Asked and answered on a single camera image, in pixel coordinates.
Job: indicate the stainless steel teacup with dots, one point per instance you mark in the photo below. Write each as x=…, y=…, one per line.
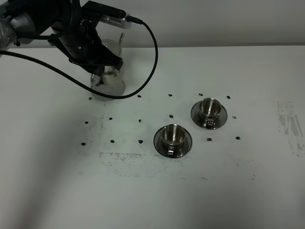
x=209, y=111
x=173, y=138

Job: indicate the near stainless steel teacup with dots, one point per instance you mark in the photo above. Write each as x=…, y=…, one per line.
x=173, y=138

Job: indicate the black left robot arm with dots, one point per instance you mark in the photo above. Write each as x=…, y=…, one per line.
x=66, y=25

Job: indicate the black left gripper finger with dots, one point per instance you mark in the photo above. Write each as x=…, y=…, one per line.
x=113, y=58
x=97, y=72

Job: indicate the far stainless steel saucer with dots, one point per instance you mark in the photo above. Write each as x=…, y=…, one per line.
x=195, y=118

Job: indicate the near stainless steel saucer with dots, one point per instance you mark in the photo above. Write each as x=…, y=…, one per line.
x=158, y=145

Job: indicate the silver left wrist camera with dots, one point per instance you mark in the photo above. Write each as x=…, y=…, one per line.
x=96, y=12

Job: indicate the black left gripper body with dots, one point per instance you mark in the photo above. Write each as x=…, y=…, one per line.
x=84, y=48

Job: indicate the stainless steel saucer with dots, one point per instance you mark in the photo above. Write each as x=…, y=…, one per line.
x=195, y=118
x=158, y=145

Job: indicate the far stainless steel teacup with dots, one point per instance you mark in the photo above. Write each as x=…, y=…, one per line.
x=209, y=111

